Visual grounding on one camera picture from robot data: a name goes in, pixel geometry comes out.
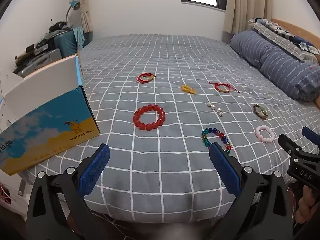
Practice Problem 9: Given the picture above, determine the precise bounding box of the red bead bracelet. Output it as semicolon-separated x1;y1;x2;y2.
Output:
133;104;166;131

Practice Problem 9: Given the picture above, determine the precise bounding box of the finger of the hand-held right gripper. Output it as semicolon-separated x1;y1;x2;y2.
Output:
278;133;300;157
301;126;320;153

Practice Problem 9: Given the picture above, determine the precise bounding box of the green brown stone bracelet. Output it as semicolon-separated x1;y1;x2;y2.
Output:
252;104;268;120

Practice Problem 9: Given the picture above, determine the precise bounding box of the grey checked pillow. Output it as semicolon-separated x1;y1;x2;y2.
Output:
248;17;320;63

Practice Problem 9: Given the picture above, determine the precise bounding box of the white pearl bracelet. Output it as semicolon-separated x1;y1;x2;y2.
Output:
206;101;224;117

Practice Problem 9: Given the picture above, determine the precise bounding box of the black clutter pile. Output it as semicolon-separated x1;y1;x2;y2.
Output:
49;21;69;33

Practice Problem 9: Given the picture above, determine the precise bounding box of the blue white patterned pillow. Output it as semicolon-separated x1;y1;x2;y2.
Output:
255;18;318;53

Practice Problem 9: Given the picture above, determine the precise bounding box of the teal cloth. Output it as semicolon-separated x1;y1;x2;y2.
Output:
72;26;85;49

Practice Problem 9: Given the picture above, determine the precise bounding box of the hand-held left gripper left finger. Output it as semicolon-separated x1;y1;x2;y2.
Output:
25;143;112;240

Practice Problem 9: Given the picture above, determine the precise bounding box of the multicoloured glass bead bracelet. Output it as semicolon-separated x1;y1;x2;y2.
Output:
201;127;232;155

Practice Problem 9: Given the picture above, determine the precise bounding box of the narrow beige curtain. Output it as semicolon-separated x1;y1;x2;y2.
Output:
76;0;94;48

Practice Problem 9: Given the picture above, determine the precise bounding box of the teal suitcase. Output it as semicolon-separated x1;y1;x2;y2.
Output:
54;29;79;58

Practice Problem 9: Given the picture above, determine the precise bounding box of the person's right hand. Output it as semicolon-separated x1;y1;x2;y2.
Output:
295;186;320;226

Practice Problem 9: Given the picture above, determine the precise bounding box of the red and white cable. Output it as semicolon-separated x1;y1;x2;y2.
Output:
0;182;12;205

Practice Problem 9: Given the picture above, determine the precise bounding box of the blue and yellow cardboard box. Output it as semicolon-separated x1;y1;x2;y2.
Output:
0;55;100;176

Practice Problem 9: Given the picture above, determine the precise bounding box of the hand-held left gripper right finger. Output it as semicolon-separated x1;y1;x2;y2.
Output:
209;142;297;240

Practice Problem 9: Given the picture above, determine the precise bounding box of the grey radio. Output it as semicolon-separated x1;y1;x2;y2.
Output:
16;49;62;78

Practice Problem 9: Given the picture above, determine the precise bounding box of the wooden headboard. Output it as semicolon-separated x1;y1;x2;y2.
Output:
271;18;320;49

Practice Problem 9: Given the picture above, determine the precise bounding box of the yellow amber bracelet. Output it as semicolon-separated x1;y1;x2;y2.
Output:
181;84;197;95

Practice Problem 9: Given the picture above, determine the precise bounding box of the wide beige curtain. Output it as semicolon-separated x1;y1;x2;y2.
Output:
223;0;275;43

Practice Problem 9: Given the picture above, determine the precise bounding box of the blue striped rolled quilt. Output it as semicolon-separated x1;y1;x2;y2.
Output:
229;30;320;102

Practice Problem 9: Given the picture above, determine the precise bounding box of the red string bracelet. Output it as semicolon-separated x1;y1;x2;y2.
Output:
136;73;156;83
209;82;241;94

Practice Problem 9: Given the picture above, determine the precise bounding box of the blue desk lamp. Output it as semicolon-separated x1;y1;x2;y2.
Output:
65;0;80;23

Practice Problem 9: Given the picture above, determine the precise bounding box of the pink bead bracelet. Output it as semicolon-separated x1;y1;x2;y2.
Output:
255;125;276;143

